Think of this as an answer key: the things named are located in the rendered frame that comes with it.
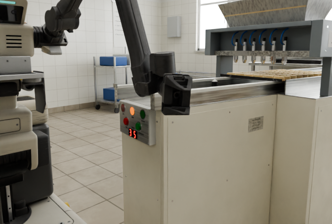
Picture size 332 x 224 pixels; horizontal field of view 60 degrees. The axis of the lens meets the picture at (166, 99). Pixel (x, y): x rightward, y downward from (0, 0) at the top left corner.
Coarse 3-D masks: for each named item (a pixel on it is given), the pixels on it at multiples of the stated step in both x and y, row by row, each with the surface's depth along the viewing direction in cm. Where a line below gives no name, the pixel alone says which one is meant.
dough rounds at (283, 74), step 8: (240, 72) 170; (248, 72) 174; (256, 72) 171; (264, 72) 174; (272, 72) 170; (280, 72) 172; (288, 72) 170; (296, 72) 171; (304, 72) 177; (312, 72) 170; (320, 72) 170
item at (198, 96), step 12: (240, 84) 129; (252, 84) 131; (264, 84) 136; (276, 84) 142; (156, 96) 101; (192, 96) 111; (204, 96) 114; (216, 96) 119; (228, 96) 123; (240, 96) 127; (156, 108) 102
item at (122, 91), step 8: (200, 80) 151; (208, 80) 155; (216, 80) 158; (224, 80) 162; (232, 80) 166; (240, 80) 170; (248, 80) 174; (256, 80) 179; (120, 88) 124; (128, 88) 127; (192, 88) 149; (120, 96) 125; (128, 96) 127; (136, 96) 130
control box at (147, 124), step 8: (120, 104) 123; (128, 104) 117; (136, 104) 113; (120, 112) 124; (128, 112) 117; (136, 112) 112; (144, 112) 107; (152, 112) 106; (120, 120) 124; (128, 120) 118; (136, 120) 113; (144, 120) 108; (152, 120) 106; (120, 128) 125; (128, 128) 118; (144, 128) 108; (152, 128) 107; (136, 136) 113; (144, 136) 109; (152, 136) 107; (152, 144) 108
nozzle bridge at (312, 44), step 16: (208, 32) 176; (224, 32) 174; (240, 32) 167; (256, 32) 158; (288, 32) 143; (304, 32) 137; (320, 32) 122; (208, 48) 178; (224, 48) 178; (240, 48) 168; (256, 48) 159; (288, 48) 144; (304, 48) 137; (320, 48) 123; (224, 64) 187
